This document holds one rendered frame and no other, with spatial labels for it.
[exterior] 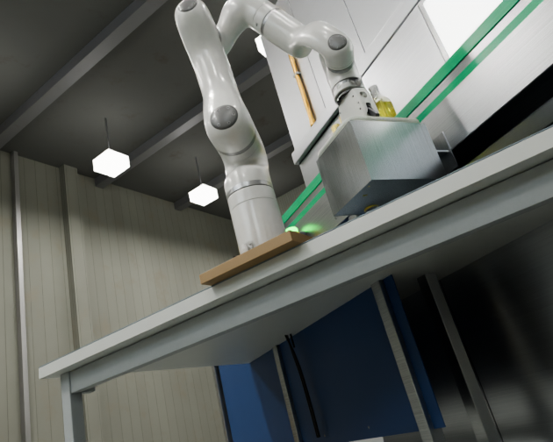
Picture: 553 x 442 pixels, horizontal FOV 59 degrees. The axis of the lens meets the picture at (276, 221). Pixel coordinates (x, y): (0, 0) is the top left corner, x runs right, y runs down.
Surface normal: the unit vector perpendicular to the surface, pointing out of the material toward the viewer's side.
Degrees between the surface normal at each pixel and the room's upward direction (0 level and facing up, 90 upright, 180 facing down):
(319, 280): 90
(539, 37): 90
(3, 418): 90
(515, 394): 90
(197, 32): 129
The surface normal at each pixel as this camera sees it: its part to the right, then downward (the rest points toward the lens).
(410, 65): -0.90, 0.05
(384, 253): -0.56, -0.19
